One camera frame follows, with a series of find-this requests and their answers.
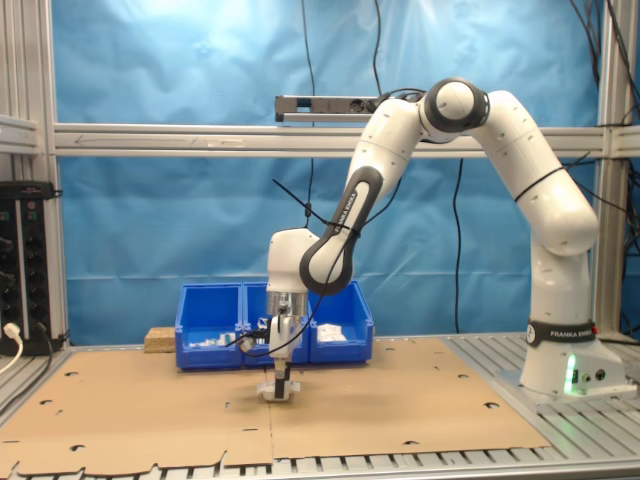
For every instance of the white printed flat packet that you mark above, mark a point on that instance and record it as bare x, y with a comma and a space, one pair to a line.
330, 334

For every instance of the blue plastic bin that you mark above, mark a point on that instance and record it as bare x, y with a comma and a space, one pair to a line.
210, 357
345, 352
255, 305

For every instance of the green syringe packet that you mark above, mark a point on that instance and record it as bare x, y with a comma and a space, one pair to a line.
202, 344
227, 340

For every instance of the brown cardboard sheet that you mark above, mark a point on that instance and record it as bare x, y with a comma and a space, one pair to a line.
125, 410
400, 400

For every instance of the chipboard wood slab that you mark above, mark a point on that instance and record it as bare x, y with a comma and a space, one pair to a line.
159, 340

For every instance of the silver power strip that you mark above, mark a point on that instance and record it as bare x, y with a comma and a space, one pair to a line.
325, 106

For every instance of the black socket rack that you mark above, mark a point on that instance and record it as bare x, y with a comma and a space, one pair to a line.
30, 275

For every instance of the short aluminium side beam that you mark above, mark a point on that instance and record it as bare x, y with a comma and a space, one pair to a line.
20, 135

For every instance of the long aluminium frame beam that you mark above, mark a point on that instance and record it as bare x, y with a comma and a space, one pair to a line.
150, 140

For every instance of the aluminium frame post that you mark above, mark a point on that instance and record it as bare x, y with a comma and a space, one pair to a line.
47, 75
614, 250

